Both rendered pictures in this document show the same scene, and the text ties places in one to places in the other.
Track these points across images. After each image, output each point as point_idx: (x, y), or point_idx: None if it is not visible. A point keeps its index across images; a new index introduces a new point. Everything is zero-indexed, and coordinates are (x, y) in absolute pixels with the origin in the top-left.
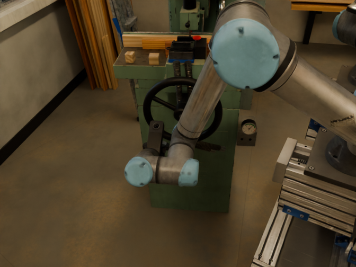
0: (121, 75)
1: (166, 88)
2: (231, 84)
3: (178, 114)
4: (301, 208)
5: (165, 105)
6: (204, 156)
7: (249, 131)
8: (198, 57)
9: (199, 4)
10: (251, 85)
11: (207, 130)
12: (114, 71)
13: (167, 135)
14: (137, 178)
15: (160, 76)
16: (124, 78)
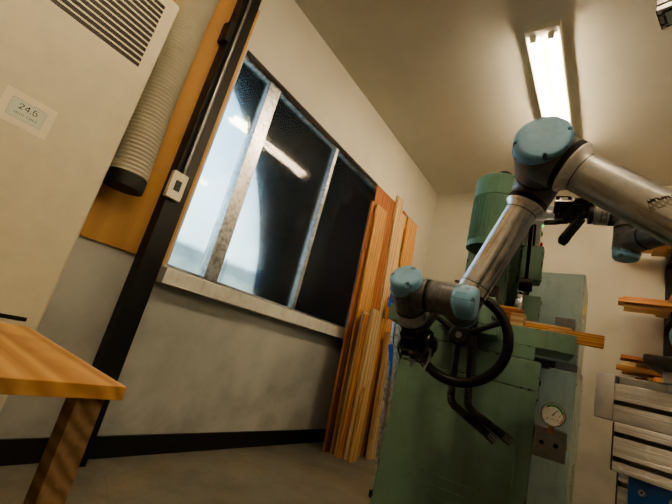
0: (395, 315)
1: (445, 319)
2: (528, 154)
3: (455, 331)
4: (661, 479)
5: (440, 321)
6: (474, 474)
7: (553, 420)
8: (489, 296)
9: None
10: (549, 151)
11: (489, 368)
12: (390, 309)
13: (433, 366)
14: (404, 278)
15: (438, 323)
16: (397, 319)
